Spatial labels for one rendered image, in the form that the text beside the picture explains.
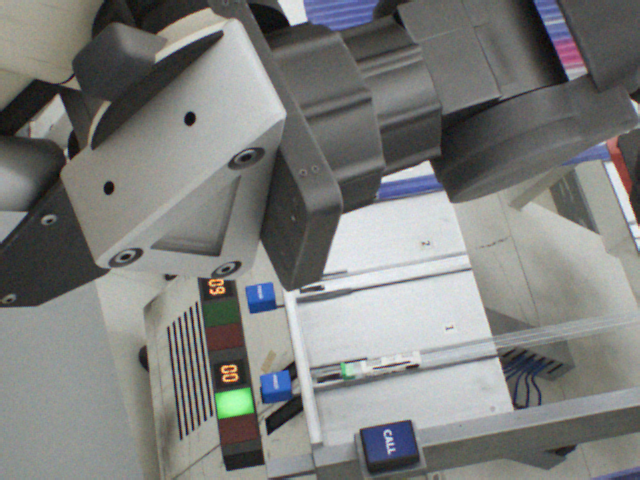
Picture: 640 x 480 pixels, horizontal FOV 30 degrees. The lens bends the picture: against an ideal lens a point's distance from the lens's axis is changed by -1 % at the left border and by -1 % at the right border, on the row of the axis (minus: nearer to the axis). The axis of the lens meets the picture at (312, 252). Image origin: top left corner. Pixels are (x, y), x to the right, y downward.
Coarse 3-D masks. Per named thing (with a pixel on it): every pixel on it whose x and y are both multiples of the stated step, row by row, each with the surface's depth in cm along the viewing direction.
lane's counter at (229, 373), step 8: (232, 360) 126; (240, 360) 126; (216, 368) 126; (224, 368) 125; (232, 368) 125; (240, 368) 125; (216, 376) 125; (224, 376) 125; (232, 376) 125; (240, 376) 125; (216, 384) 124; (224, 384) 124; (232, 384) 124; (240, 384) 124
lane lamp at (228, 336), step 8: (208, 328) 128; (216, 328) 128; (224, 328) 128; (232, 328) 128; (240, 328) 128; (208, 336) 128; (216, 336) 128; (224, 336) 128; (232, 336) 128; (240, 336) 128; (208, 344) 127; (216, 344) 127; (224, 344) 127; (232, 344) 127; (240, 344) 127
